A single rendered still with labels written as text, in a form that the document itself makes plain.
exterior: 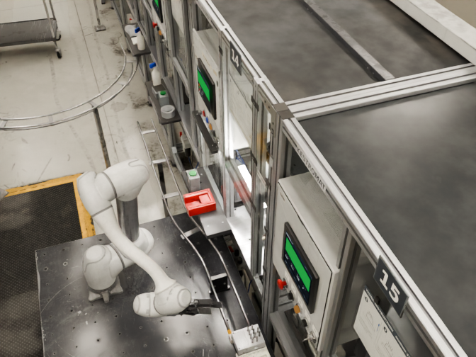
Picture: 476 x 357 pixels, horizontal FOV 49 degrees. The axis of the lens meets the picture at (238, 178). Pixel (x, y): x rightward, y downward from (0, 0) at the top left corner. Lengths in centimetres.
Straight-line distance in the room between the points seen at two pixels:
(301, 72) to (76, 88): 407
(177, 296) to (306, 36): 117
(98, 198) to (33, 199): 230
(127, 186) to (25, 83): 383
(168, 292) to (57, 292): 96
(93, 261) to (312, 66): 147
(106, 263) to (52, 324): 42
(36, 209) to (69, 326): 177
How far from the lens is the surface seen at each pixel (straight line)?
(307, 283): 173
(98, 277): 278
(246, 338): 241
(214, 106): 245
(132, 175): 231
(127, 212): 251
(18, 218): 444
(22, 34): 644
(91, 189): 228
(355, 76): 196
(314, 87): 187
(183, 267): 295
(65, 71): 610
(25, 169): 487
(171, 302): 218
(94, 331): 281
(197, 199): 295
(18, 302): 391
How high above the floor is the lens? 302
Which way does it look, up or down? 43 degrees down
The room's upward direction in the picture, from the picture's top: straight up
